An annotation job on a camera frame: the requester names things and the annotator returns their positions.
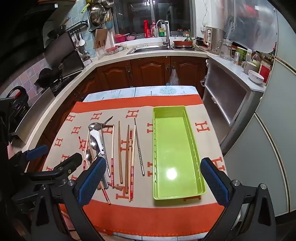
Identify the hanging steel pot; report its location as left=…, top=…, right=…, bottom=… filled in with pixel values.
left=99, top=0, right=115, bottom=10

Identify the hanging steel bowl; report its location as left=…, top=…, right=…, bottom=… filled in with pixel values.
left=90, top=3, right=107, bottom=27

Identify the kitchen window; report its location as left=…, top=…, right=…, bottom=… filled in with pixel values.
left=113, top=0, right=193, bottom=39

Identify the green plastic tray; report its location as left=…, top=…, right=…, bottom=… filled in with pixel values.
left=152, top=105, right=207, bottom=201

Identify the stainless steel panel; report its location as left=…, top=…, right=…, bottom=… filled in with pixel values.
left=11, top=88, right=56, bottom=145

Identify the clear plastic bag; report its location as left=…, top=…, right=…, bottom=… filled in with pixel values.
left=168, top=68, right=181, bottom=87

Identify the brown wooden chopstick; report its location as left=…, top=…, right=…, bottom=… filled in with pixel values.
left=118, top=120, right=124, bottom=184
left=125, top=125, right=130, bottom=194

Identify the black wall rack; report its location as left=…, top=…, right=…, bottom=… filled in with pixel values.
left=66, top=20, right=89, bottom=33

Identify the steel electric kettle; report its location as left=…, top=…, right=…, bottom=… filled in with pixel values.
left=205, top=27, right=226, bottom=55

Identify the frying pan wooden handle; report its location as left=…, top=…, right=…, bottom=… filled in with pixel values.
left=47, top=17, right=71, bottom=39

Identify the metal chopstick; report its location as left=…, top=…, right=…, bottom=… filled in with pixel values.
left=135, top=119, right=142, bottom=165
left=134, top=118, right=145, bottom=176

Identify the glass pitcher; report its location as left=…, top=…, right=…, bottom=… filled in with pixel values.
left=219, top=38, right=233, bottom=61

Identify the tan chopstick black band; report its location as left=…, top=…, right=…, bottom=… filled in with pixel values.
left=129, top=126, right=136, bottom=200

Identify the black ribbed appliance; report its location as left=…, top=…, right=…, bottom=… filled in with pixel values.
left=0, top=86, right=30, bottom=139

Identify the black range hood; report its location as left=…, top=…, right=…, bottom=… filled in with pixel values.
left=23, top=0, right=85, bottom=79

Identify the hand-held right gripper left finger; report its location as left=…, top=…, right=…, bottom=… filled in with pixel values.
left=30, top=157, right=107, bottom=241

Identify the gas stove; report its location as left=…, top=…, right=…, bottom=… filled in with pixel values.
left=50, top=70, right=82, bottom=95

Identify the white kitchen countertop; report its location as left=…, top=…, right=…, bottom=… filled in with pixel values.
left=9, top=43, right=266, bottom=149

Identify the steel kitchen sink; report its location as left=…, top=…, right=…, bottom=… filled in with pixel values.
left=127, top=45, right=173, bottom=54

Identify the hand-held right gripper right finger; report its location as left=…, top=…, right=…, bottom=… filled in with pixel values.
left=200, top=158, right=277, bottom=241

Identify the white chopstick red striped end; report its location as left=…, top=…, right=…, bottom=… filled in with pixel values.
left=111, top=125, right=115, bottom=188
left=129, top=129, right=134, bottom=202

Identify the green box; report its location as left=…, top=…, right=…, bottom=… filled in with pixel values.
left=236, top=47, right=248, bottom=62

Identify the grey refrigerator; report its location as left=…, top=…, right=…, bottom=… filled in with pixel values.
left=222, top=9, right=296, bottom=218

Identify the black wok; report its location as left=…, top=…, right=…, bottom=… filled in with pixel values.
left=35, top=68, right=64, bottom=87

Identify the white patterned bowl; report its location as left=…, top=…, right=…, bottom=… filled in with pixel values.
left=248, top=70, right=264, bottom=84

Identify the steel kitchen faucet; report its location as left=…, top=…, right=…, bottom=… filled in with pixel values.
left=155, top=20, right=170, bottom=47

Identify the red box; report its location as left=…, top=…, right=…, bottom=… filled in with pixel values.
left=258, top=62, right=272, bottom=82

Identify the aluminium cabinet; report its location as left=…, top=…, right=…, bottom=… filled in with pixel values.
left=202, top=58, right=265, bottom=152

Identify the white cutting board holder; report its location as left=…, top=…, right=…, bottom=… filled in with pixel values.
left=96, top=30, right=115, bottom=58

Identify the clear plastic sheet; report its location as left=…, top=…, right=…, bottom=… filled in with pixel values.
left=225, top=0, right=278, bottom=52

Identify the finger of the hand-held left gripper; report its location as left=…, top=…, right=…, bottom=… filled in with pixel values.
left=9, top=146, right=48, bottom=167
left=29, top=153, right=83, bottom=183

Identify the orange beige printed blanket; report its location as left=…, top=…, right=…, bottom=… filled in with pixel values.
left=43, top=96, right=228, bottom=237

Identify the white mug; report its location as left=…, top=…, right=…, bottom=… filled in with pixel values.
left=242, top=61, right=258, bottom=75

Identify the wooden cutting board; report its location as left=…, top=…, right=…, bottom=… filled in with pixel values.
left=93, top=28, right=109, bottom=49

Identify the metal table knife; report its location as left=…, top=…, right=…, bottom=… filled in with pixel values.
left=101, top=128, right=111, bottom=178

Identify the white ceramic spoon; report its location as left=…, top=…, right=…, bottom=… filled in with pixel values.
left=90, top=130, right=104, bottom=156

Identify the red frying pan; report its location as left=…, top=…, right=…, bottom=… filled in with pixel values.
left=173, top=40, right=193, bottom=48

